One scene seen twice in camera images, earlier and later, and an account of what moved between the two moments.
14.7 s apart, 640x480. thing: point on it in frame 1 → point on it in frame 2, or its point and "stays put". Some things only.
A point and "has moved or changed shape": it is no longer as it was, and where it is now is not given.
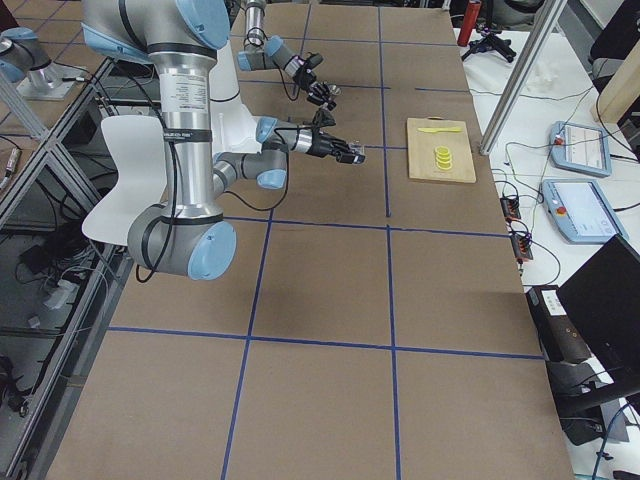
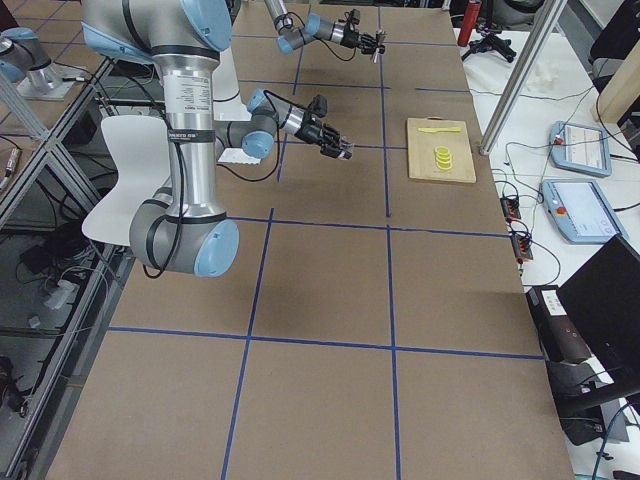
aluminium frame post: x=543 y=27 stays put
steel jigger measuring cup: x=333 y=91 → x=379 y=45
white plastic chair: x=137 y=145 stays put
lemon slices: x=443 y=157 stays put
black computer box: x=560 y=339 stays put
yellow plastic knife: x=433 y=130 stays put
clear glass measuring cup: x=357 y=148 has moved or changed shape
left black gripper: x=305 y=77 → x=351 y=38
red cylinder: x=471 y=12 stays put
